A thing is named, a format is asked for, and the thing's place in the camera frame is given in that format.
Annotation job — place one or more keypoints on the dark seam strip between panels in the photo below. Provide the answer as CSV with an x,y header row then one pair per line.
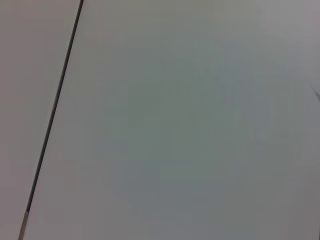
x,y
55,100

